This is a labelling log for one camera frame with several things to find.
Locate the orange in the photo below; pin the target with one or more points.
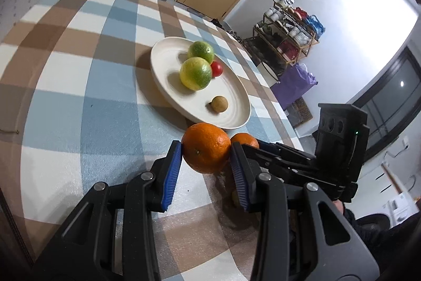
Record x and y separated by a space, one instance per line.
245 139
206 147

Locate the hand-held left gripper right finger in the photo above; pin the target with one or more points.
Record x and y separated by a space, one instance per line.
238 182

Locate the cream trash bin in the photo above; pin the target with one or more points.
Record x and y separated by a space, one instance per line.
268 73

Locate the wooden shoe rack with shoes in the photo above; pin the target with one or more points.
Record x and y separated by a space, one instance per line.
296 34

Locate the cream round plate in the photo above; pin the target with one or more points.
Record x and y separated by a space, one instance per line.
184 96

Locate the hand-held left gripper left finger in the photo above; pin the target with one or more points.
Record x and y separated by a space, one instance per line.
171 175

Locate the brown patterned mat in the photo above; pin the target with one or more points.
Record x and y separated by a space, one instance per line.
301 111

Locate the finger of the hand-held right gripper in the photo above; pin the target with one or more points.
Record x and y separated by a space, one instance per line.
279 167
283 151

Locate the red tomato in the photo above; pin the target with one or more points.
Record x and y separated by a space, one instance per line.
217 69

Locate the green citrus fruit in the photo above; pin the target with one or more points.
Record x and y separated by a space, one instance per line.
200 50

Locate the yellow-green citrus fruit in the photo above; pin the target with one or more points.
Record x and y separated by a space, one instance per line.
195 74

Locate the scattered loose shoes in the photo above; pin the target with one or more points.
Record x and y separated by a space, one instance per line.
218 22

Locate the black white patterned rug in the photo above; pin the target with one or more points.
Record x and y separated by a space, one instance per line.
19 4

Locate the checked blue brown tablecloth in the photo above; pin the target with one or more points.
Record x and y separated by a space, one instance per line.
82 123

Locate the dark framed window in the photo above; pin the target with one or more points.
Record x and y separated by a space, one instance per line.
391 96

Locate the purple bag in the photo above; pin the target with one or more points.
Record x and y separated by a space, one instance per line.
294 85

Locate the person's right forearm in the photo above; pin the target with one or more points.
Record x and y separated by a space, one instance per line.
388 244

